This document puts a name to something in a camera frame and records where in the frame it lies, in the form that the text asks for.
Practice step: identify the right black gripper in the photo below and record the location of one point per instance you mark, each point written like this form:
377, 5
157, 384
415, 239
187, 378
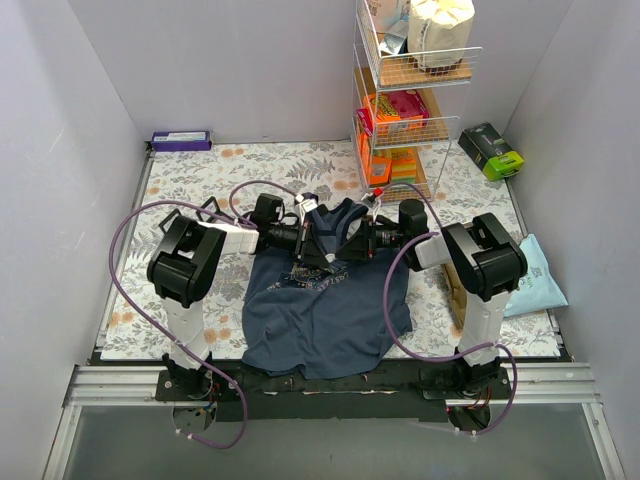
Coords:
369, 240

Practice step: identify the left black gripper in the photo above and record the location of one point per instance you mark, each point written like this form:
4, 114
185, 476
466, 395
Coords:
304, 240

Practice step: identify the navy blue printed t-shirt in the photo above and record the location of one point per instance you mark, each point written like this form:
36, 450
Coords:
324, 323

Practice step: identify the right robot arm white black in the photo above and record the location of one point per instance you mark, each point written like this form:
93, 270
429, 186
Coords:
489, 265

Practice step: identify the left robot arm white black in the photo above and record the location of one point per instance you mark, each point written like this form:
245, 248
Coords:
184, 265

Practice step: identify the black display case pink brooch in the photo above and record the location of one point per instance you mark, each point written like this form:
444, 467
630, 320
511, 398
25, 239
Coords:
210, 211

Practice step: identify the black display case gold brooch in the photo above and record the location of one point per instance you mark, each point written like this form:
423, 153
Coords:
168, 221

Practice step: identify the orange box bottom left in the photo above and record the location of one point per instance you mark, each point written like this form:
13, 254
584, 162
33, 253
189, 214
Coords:
379, 170

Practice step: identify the orange yellow box bottom front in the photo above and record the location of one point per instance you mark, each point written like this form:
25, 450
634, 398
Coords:
403, 165

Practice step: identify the floral patterned table mat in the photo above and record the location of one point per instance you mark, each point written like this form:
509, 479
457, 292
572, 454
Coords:
331, 171

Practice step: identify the orange snack box upper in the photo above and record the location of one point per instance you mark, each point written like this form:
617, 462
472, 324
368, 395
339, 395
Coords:
381, 108

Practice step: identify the magenta pink box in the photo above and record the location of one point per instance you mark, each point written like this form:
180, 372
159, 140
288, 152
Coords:
409, 104

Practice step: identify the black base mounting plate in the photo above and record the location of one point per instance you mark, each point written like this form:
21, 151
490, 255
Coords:
407, 389

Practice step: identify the black green box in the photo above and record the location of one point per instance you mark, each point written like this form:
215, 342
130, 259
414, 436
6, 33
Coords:
490, 152

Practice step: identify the purple flat box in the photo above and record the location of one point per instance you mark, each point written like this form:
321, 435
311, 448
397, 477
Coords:
181, 141

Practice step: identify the cassava chips bag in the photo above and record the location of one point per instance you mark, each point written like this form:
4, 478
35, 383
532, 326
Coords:
537, 290

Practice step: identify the teal blue box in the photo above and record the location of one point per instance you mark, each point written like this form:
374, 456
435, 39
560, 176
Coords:
394, 41

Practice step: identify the cream paper wrapped roll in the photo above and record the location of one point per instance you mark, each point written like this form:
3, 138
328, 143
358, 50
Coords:
438, 33

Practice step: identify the pink white carton top shelf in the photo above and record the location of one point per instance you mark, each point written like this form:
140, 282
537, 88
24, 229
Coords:
386, 13

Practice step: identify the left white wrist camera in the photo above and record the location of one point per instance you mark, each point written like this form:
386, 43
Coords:
304, 204

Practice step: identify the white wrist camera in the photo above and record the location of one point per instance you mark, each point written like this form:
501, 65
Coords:
373, 201
304, 204

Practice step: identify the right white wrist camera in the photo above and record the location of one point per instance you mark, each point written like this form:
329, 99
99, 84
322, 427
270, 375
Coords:
373, 201

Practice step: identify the white wire shelf rack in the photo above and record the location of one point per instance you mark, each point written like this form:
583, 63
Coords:
444, 95

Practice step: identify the aluminium rail frame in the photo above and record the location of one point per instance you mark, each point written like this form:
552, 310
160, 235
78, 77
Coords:
113, 427

